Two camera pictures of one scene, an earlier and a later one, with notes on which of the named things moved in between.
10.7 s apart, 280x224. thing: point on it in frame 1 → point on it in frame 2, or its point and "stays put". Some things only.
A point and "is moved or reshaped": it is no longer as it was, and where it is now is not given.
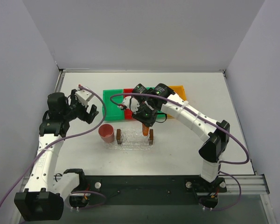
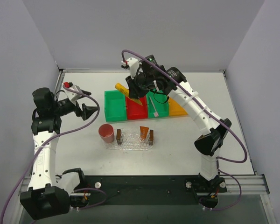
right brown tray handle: x=151 y=136 stays put
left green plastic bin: x=113 y=112 stays put
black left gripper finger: x=93 y=113 → x=87 y=93
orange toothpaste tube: x=145 y=130 is moved or reshaped
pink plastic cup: x=106 y=132 stays put
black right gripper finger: x=145 y=121 → x=139 y=91
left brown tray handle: x=118 y=136 stays put
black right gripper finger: x=153 y=117 → x=133 y=87
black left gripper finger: x=73 y=102 → x=87 y=111
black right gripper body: x=145 y=120 → x=135 y=87
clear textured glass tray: x=132 y=139 stays put
